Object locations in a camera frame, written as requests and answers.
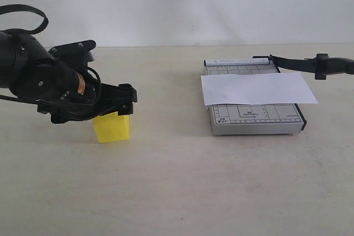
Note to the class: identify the yellow cube block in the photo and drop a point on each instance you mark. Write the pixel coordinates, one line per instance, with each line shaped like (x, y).
(111, 128)

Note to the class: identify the black cutter blade arm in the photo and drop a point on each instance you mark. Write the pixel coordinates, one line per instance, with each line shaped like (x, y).
(321, 65)

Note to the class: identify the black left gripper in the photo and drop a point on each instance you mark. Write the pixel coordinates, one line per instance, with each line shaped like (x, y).
(98, 99)

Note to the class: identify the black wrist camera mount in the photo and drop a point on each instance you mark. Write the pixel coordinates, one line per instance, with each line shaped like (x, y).
(74, 54)

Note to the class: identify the grey paper cutter base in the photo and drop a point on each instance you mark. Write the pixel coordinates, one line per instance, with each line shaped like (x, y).
(233, 119)

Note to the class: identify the white paper sheet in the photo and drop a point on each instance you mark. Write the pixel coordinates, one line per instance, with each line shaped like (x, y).
(277, 88)

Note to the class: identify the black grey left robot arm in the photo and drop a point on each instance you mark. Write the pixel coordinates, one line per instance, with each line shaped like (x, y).
(59, 81)

